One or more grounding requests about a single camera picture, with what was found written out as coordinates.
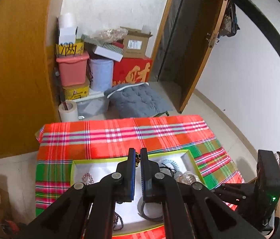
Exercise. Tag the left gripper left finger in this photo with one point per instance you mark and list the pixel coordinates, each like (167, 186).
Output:
(125, 190)

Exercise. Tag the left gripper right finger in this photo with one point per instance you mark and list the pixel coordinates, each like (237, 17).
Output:
(152, 188)

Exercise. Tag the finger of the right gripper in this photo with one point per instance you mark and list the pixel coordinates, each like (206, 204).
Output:
(242, 195)

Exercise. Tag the beige claw hair clip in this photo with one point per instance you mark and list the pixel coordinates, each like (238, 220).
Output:
(188, 178)

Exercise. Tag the rhinestone hair clip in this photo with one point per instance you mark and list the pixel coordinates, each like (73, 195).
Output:
(87, 179)

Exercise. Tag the black fitness band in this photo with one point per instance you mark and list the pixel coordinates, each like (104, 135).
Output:
(150, 211)

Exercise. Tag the yellow shallow box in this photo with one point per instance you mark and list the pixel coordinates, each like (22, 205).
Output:
(180, 160)

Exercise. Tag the grey storage crate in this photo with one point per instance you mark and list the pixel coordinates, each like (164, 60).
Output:
(92, 105)

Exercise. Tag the plaid tablecloth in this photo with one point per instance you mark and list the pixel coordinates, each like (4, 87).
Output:
(62, 143)

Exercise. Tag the grey seat cushion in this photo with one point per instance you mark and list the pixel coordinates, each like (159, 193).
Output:
(137, 101)

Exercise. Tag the white tape roll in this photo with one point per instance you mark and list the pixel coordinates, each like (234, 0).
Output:
(69, 114)

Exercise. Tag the lower yellow printed box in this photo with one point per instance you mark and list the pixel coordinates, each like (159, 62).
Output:
(76, 91)

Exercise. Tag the yellow printed box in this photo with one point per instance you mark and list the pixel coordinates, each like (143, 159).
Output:
(69, 49)
(76, 91)

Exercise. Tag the red gift box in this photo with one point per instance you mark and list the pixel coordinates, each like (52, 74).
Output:
(131, 70)

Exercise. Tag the blue plastic bucket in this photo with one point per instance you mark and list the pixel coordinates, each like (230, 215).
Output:
(101, 74)

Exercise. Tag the pink plastic bin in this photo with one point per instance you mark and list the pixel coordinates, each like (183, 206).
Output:
(73, 69)

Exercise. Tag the white striped box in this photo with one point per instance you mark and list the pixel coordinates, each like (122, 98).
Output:
(104, 49)

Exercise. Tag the wooden wardrobe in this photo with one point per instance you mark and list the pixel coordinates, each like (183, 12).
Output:
(27, 90)

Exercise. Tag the brown cardboard box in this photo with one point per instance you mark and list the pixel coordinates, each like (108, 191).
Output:
(135, 43)

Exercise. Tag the clear plastic bag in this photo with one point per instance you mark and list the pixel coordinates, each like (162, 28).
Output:
(110, 35)

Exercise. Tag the small white box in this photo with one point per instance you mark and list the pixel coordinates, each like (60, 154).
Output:
(67, 35)

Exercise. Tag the wooden door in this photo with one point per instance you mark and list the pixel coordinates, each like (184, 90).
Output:
(184, 41)

